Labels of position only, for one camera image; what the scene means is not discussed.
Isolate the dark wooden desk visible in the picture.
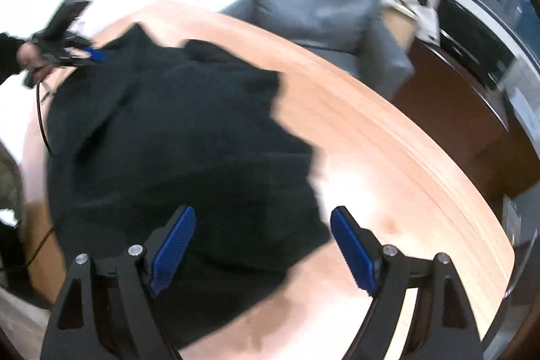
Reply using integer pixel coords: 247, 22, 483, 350
394, 35, 536, 209

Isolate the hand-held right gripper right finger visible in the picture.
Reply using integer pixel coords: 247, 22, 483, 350
330, 206, 484, 360

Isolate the person's left hand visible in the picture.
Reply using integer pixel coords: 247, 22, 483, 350
17, 42, 52, 77

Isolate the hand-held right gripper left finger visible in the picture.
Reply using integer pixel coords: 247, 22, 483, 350
40, 205, 197, 360

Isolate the black monitor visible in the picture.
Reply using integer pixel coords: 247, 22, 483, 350
437, 0, 518, 91

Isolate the cardboard box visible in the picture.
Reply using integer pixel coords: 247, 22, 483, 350
382, 6, 416, 53

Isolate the black cable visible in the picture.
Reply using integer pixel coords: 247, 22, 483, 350
35, 79, 55, 156

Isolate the grey padded armchair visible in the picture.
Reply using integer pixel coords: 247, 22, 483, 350
219, 0, 415, 101

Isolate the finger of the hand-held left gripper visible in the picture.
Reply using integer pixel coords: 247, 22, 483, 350
70, 45, 108, 67

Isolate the black garment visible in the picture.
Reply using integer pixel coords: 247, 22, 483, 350
46, 24, 332, 350

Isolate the person's left forearm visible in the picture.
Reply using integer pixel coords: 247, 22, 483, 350
0, 32, 26, 86

